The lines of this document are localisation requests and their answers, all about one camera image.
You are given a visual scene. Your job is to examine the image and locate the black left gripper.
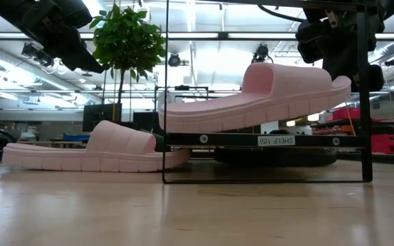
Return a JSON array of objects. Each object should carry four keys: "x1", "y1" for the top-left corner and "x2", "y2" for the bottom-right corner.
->
[{"x1": 1, "y1": 0, "x2": 106, "y2": 74}]

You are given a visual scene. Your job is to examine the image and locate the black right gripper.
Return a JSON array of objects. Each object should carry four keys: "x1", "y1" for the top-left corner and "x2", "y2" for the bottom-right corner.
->
[{"x1": 295, "y1": 0, "x2": 394, "y2": 92}]

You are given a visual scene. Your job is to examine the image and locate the pink foam slide sandal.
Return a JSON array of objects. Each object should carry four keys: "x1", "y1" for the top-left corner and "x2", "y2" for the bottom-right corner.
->
[
  {"x1": 158, "y1": 62, "x2": 352, "y2": 134},
  {"x1": 1, "y1": 120, "x2": 192, "y2": 173}
]

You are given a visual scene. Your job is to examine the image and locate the black metal shelf frame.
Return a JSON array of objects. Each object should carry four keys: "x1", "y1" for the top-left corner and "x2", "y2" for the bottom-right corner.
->
[{"x1": 161, "y1": 0, "x2": 373, "y2": 185}]

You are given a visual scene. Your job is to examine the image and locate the red box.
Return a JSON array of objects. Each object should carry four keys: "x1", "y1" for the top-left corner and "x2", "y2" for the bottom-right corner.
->
[{"x1": 326, "y1": 107, "x2": 361, "y2": 121}]

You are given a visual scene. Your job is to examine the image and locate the green potted plant black pot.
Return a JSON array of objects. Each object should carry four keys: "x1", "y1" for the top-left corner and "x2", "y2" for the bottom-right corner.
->
[{"x1": 89, "y1": 3, "x2": 168, "y2": 133}]

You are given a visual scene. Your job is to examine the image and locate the black monitor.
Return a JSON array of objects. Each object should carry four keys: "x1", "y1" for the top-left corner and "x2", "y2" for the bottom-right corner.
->
[{"x1": 82, "y1": 102, "x2": 123, "y2": 133}]

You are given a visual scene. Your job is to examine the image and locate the red crate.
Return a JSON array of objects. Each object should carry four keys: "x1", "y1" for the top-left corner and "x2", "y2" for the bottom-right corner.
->
[{"x1": 370, "y1": 133, "x2": 394, "y2": 155}]

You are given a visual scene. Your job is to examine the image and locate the blue box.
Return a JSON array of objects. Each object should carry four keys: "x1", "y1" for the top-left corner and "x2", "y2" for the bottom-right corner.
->
[{"x1": 63, "y1": 133, "x2": 90, "y2": 143}]

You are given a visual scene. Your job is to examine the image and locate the black desk partition row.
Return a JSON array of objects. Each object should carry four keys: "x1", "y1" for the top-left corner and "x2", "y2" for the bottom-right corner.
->
[{"x1": 132, "y1": 111, "x2": 161, "y2": 133}]

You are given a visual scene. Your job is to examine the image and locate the round black ceiling spotlight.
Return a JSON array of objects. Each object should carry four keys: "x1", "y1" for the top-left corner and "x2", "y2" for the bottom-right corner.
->
[{"x1": 168, "y1": 53, "x2": 183, "y2": 68}]

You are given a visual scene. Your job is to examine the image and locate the white cabinet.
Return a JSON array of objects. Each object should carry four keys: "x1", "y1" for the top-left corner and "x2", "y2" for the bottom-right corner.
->
[{"x1": 157, "y1": 92, "x2": 185, "y2": 105}]

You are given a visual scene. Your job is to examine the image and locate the black overhead rig beam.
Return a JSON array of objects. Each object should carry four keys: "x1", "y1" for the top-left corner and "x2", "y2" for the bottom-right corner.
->
[{"x1": 0, "y1": 31, "x2": 394, "y2": 42}]

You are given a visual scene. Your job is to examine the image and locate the black ceiling fixture with cables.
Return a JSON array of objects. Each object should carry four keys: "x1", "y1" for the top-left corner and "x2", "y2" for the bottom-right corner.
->
[{"x1": 21, "y1": 42, "x2": 56, "y2": 69}]

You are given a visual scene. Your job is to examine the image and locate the black table frame rails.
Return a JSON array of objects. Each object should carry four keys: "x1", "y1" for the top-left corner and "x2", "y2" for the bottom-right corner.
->
[{"x1": 335, "y1": 152, "x2": 394, "y2": 167}]

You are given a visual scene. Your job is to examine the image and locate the black ceiling camera with cable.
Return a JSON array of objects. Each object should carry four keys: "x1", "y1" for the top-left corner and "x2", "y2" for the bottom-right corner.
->
[{"x1": 251, "y1": 43, "x2": 274, "y2": 64}]

